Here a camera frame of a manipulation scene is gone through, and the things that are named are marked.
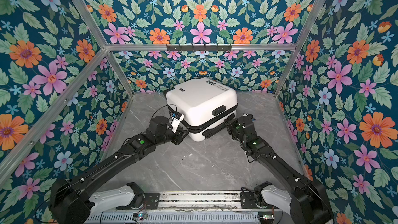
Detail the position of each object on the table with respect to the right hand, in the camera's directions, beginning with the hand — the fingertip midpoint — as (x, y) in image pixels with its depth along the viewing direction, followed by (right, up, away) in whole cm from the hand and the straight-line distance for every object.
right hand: (222, 118), depth 79 cm
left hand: (-17, -4, -4) cm, 18 cm away
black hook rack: (-13, +42, +14) cm, 46 cm away
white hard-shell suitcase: (-9, +8, -6) cm, 14 cm away
